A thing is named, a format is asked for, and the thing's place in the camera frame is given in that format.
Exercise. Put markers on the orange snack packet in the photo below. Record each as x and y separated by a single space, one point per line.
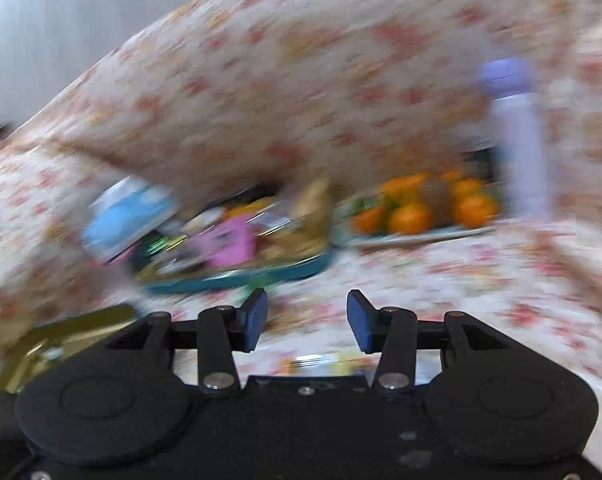
253 206

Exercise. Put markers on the teal rimmed tin tray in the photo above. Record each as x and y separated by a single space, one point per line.
261 272

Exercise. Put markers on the blue tissue pack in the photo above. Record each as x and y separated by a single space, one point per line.
128 220

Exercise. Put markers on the black packet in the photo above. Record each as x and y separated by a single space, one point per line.
483 162

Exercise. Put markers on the cluster of shiny wrapped candies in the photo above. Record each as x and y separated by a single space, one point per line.
161 246

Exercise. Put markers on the white fruit plate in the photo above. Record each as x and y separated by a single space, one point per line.
421 237

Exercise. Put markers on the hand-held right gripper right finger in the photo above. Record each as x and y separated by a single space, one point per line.
361 325

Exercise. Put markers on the purple bottle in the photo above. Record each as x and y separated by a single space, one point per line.
523 150

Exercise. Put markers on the silver and yellow snack packet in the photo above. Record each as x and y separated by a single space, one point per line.
326 362

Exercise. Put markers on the pile of oranges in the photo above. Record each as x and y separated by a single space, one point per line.
411 220

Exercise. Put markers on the brown paper bag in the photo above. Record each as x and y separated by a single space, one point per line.
306 220

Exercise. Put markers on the black remote control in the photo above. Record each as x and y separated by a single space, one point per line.
241 192

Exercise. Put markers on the gold tin tray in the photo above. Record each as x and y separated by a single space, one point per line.
66 332

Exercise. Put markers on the pink snack packet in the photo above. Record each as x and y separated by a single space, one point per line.
226 242

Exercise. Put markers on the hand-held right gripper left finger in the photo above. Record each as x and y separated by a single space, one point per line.
253 322

